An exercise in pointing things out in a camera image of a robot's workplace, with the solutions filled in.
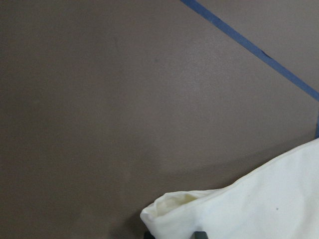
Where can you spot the cream long-sleeve cat shirt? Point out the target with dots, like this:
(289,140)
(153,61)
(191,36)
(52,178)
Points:
(278,200)

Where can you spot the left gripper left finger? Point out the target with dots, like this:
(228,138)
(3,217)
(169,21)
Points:
(148,235)

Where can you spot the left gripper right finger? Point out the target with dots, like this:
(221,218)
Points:
(200,235)

